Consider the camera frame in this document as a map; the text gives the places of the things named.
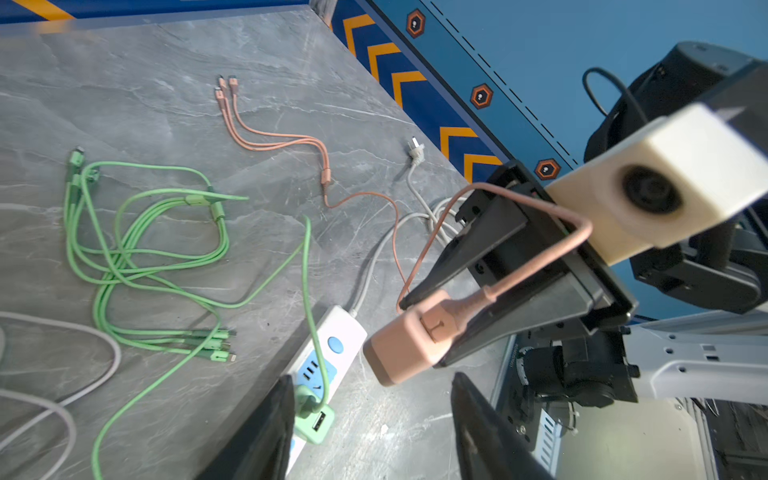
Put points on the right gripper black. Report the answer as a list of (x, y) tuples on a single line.
[(574, 296)]

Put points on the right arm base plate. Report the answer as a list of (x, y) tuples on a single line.
[(528, 414)]

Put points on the white blue power strip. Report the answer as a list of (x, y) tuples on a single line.
[(322, 365)]

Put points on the green charger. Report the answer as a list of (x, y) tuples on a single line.
[(313, 419)]

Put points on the pink charger block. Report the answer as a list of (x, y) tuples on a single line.
[(413, 342)]

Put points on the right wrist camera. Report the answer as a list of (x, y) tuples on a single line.
[(674, 178)]

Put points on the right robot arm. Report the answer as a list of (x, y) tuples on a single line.
[(723, 269)]

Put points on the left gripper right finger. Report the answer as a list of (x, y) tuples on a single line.
[(487, 447)]

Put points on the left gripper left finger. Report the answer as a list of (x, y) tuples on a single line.
[(260, 447)]

